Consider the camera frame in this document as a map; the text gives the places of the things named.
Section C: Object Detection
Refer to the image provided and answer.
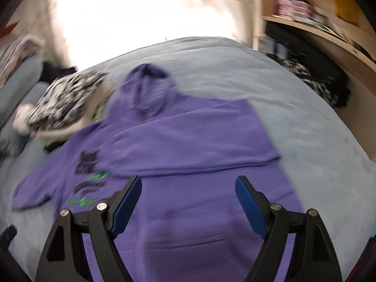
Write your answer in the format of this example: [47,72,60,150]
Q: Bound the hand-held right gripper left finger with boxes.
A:
[35,175,142,282]

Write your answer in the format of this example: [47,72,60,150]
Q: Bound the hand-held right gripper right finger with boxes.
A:
[235,175,343,282]

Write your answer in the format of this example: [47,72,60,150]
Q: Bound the purple hoodie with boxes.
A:
[12,63,304,282]

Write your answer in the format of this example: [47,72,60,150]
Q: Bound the black folded garment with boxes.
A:
[44,142,69,154]

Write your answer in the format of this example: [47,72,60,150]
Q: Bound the pink white plush cat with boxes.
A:
[12,103,39,138]

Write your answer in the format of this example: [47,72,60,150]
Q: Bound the black white patterned cloth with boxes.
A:
[276,57,351,109]

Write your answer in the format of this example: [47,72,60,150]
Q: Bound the grey rolled blanket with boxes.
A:
[0,54,44,156]

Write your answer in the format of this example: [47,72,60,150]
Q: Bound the pale floral folded blanket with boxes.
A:
[0,35,46,87]

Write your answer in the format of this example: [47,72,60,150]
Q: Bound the wooden bookshelf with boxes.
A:
[253,0,376,74]

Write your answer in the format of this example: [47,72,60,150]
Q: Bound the stack of pink boxes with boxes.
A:
[276,0,313,21]

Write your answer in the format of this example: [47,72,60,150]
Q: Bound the floral sheer curtain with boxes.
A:
[44,0,262,74]

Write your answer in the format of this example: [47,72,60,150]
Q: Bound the yellow paper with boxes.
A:
[335,0,360,25]

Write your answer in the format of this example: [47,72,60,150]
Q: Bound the red wall shelf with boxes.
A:
[0,23,16,37]

